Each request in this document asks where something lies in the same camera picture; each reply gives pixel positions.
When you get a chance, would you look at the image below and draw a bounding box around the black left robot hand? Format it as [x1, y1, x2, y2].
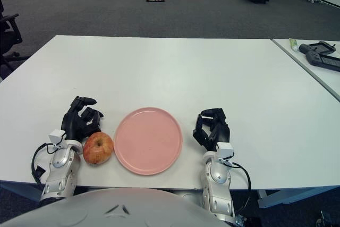
[61, 96, 104, 142]

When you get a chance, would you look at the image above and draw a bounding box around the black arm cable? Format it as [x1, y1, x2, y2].
[31, 141, 58, 185]
[229, 162, 252, 192]

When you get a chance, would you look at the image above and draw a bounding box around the red yellow apple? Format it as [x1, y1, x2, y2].
[83, 131, 114, 165]

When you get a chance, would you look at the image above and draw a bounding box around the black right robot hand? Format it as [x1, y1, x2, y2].
[192, 107, 231, 153]

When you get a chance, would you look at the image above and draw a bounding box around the black handheld controller with case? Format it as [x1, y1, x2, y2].
[299, 40, 336, 55]

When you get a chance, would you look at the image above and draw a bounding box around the black handheld game console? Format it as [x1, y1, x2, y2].
[305, 51, 340, 72]

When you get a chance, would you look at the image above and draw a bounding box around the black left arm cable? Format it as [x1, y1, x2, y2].
[31, 141, 58, 185]

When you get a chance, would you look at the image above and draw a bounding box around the black office chair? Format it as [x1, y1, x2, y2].
[0, 0, 30, 63]

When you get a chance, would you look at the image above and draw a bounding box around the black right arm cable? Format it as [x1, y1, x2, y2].
[229, 162, 252, 192]

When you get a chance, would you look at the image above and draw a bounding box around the pink round plate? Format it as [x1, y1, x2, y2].
[114, 107, 183, 176]

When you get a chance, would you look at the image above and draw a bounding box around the grey robot torso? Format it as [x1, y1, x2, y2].
[0, 187, 232, 227]

